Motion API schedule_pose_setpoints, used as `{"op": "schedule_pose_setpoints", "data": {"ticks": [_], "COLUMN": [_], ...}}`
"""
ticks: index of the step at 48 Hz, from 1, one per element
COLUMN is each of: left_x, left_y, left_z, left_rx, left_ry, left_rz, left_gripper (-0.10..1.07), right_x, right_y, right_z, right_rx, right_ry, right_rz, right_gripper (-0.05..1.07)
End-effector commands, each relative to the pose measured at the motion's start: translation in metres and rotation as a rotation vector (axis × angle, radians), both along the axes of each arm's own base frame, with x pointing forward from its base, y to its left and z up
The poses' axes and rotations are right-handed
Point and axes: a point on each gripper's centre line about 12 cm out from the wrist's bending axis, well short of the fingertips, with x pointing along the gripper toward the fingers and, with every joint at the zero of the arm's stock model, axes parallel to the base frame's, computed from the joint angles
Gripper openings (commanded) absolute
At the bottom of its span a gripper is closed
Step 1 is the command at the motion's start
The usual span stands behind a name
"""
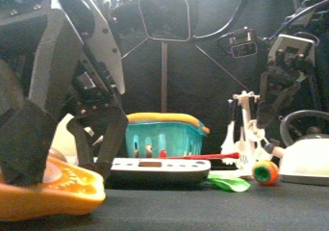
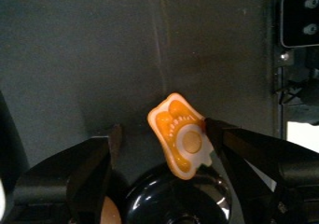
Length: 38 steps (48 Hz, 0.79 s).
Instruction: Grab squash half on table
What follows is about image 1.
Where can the white hanging toy spatula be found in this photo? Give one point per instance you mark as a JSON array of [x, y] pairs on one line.
[[227, 141]]

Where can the red toy pan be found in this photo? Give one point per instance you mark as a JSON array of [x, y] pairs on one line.
[[200, 156]]

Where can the teal basket with yellow rim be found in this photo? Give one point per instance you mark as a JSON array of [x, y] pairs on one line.
[[171, 135]]

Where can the green toy leaf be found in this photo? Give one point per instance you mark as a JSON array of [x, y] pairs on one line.
[[228, 183]]

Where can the orange and green round toy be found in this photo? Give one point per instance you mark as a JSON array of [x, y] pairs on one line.
[[264, 174]]

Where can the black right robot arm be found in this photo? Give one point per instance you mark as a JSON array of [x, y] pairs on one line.
[[317, 16]]

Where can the black stand with square plate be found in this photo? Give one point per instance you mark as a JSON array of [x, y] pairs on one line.
[[164, 81]]

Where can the white utensil rack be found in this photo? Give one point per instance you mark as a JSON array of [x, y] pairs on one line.
[[246, 119]]

